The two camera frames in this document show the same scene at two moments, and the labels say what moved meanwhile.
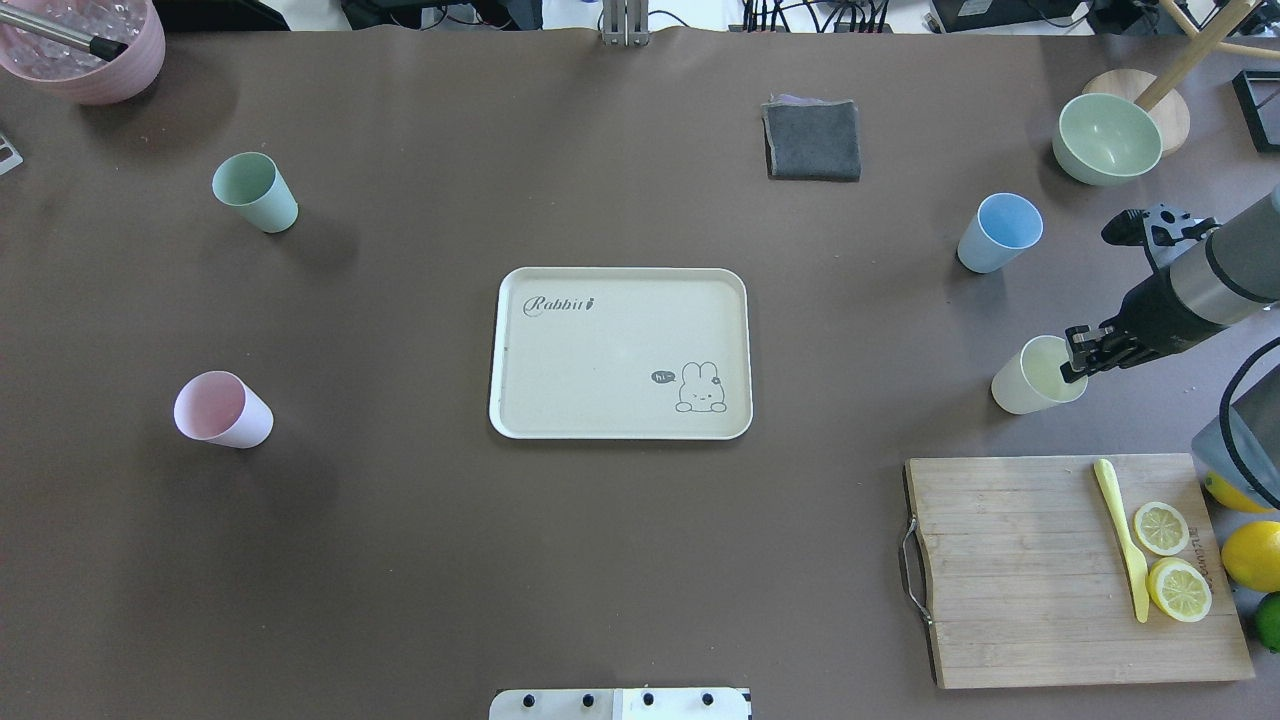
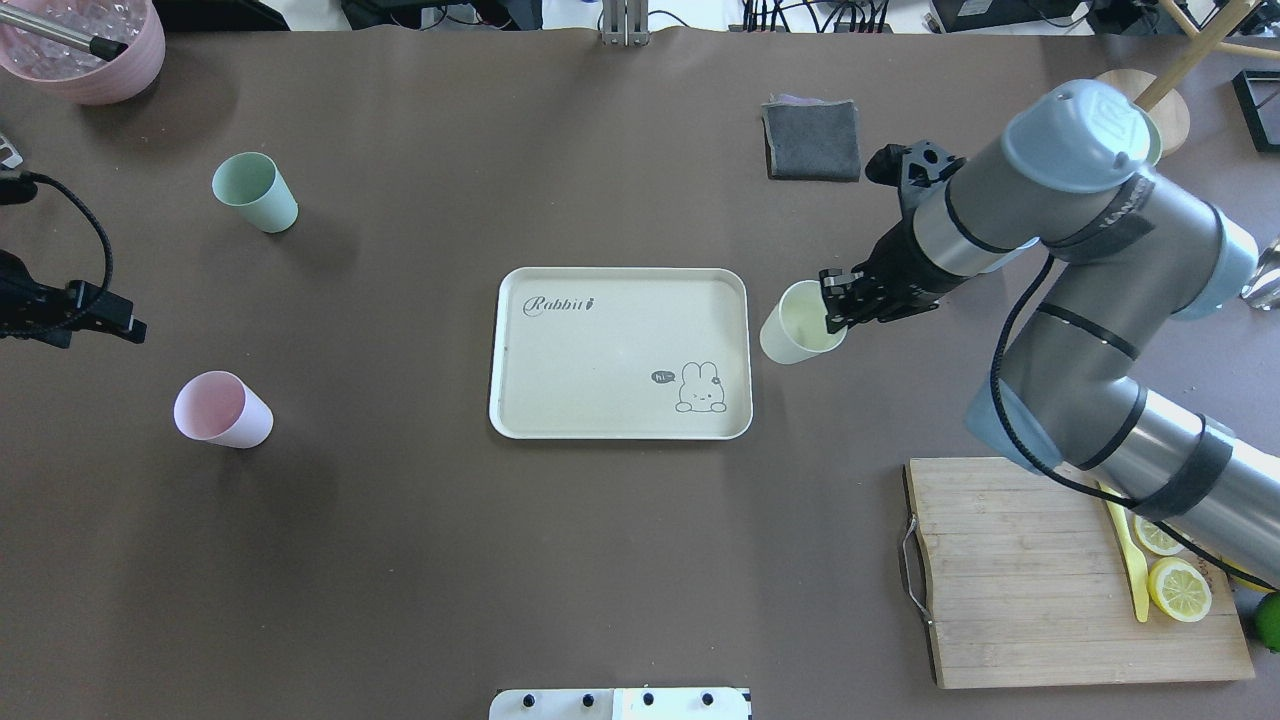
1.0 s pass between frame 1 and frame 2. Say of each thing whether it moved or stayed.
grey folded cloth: stayed
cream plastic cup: moved
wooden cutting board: stayed
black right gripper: moved
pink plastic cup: stayed
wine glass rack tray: stayed
